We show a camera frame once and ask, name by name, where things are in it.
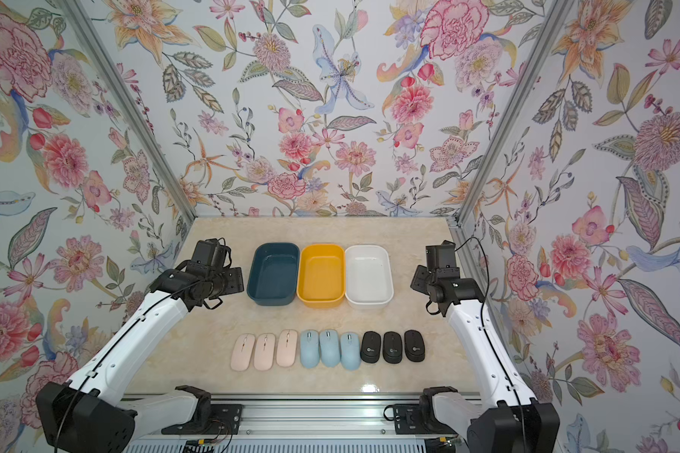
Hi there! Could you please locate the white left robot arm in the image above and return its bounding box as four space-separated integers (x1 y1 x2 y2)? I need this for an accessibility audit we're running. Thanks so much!
36 265 244 452

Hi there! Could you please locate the aluminium corner post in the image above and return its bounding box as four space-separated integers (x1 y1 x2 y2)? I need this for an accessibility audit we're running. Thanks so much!
57 0 196 226
451 0 573 227

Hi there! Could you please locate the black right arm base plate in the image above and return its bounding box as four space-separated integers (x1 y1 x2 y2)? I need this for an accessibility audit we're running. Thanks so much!
383 404 453 435

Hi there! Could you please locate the left aluminium corner post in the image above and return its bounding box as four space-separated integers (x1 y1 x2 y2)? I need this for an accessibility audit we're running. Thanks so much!
57 0 196 226

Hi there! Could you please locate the right aluminium corner post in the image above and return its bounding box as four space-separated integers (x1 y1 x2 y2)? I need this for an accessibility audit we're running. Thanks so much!
451 0 573 227

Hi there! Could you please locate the yellow storage box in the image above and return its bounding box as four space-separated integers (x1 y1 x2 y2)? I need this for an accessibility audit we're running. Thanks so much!
297 243 346 309

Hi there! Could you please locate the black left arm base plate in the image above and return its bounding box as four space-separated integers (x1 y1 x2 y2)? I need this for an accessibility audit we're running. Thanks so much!
161 403 244 437

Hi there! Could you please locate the black mouse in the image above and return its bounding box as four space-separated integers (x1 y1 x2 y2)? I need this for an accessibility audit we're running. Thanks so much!
403 330 426 362
382 331 403 364
360 330 382 364

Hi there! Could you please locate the white storage box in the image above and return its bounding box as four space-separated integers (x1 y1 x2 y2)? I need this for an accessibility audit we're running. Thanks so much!
345 245 394 310

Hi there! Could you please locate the dark teal storage box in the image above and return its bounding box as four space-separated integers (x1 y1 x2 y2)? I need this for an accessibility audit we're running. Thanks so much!
246 243 300 307

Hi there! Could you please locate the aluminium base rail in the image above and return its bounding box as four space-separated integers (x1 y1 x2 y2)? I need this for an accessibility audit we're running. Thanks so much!
121 393 488 453

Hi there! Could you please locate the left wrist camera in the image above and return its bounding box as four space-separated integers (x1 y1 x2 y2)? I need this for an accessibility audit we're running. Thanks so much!
191 238 232 270

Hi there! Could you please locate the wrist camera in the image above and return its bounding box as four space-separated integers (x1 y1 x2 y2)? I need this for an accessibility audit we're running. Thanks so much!
425 241 457 272
191 238 232 270

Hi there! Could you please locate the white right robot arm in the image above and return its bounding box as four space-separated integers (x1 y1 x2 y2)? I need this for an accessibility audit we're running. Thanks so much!
411 265 560 452

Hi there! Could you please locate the pink mouse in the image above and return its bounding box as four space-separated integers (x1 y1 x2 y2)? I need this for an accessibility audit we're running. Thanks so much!
230 333 256 372
253 333 276 372
276 330 298 368

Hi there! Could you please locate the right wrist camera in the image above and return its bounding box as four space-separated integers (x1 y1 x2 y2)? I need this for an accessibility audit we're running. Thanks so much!
425 241 457 272

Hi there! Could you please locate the light blue mouse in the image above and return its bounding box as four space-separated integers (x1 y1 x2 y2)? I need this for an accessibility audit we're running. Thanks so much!
300 330 320 369
319 330 341 368
339 332 362 371

